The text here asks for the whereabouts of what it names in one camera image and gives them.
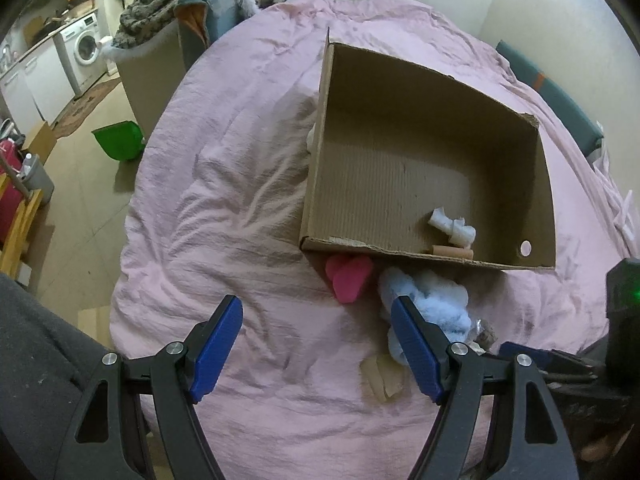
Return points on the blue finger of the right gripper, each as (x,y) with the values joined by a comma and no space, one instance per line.
(540,357)

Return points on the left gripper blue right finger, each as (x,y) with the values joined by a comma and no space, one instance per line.
(424,347)

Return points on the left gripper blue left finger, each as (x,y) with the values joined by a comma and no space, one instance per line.
(210,344)

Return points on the light blue plush toy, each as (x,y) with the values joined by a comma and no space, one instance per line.
(439,300)

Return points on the pink rubber duck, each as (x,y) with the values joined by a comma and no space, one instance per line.
(348,275)

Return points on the person right hand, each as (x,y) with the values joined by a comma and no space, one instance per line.
(605,447)

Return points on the pink bed duvet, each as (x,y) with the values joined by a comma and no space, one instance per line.
(217,208)

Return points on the open brown cardboard box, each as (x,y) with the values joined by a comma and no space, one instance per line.
(394,140)

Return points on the wooden chair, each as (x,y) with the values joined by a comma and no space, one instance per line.
(14,246)

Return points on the teal headboard cushion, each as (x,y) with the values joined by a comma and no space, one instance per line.
(587,135)

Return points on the grey trash bin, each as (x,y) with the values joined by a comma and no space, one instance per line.
(35,177)

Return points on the red suitcase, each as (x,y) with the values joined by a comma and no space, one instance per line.
(11,197)

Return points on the white kitchen cabinet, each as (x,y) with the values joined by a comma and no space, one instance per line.
(36,89)

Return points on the blue fur-trimmed jacket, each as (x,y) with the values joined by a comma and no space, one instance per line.
(196,30)

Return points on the white washing machine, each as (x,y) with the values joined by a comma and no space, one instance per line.
(78,45)

